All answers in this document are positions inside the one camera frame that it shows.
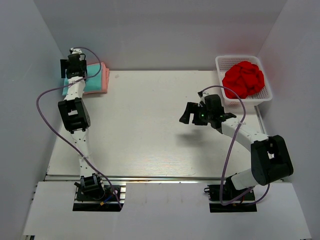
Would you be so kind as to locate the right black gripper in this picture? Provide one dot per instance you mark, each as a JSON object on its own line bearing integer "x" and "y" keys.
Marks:
{"x": 196, "y": 114}

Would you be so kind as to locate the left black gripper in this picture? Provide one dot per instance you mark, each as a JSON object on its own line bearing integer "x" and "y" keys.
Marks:
{"x": 63, "y": 68}

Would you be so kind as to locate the teal t shirt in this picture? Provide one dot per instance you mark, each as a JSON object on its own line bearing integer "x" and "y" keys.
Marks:
{"x": 92, "y": 69}

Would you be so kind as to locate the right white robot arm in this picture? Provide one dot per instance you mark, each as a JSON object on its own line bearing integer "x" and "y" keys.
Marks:
{"x": 234, "y": 187}

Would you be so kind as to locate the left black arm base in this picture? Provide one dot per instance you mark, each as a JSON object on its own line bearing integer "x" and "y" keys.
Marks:
{"x": 104, "y": 202}

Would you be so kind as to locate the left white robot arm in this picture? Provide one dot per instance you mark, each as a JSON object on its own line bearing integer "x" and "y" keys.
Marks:
{"x": 76, "y": 121}

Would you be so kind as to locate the folded pink t shirt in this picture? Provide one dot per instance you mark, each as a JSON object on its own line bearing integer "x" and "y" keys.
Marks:
{"x": 99, "y": 83}

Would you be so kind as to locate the white plastic basket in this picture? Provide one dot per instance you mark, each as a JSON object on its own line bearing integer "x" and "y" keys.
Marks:
{"x": 225, "y": 62}

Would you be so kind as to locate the crumpled red t shirt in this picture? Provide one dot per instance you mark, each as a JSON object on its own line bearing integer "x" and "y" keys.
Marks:
{"x": 244, "y": 79}

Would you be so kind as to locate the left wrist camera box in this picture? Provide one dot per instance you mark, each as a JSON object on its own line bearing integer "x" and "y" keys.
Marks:
{"x": 76, "y": 58}

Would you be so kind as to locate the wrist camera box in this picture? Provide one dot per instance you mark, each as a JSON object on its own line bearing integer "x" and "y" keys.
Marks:
{"x": 213, "y": 104}
{"x": 76, "y": 58}

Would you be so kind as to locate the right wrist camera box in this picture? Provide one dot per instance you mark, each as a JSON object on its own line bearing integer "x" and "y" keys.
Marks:
{"x": 213, "y": 104}

